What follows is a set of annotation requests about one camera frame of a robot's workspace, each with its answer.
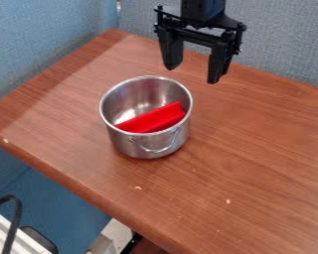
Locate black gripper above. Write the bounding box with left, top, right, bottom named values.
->
left=155, top=0, right=246, bottom=83

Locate stainless steel metal pot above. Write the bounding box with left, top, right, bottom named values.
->
left=99, top=75, right=194, bottom=159

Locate red rectangular block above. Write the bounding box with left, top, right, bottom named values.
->
left=116, top=101, right=186, bottom=133

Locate white appliance at corner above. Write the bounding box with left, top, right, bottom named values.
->
left=0, top=209, right=60, bottom=254

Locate black table leg bracket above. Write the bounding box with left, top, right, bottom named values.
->
left=119, top=233, right=143, bottom=254

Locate black cable loop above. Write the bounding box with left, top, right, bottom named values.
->
left=0, top=194, right=24, bottom=254

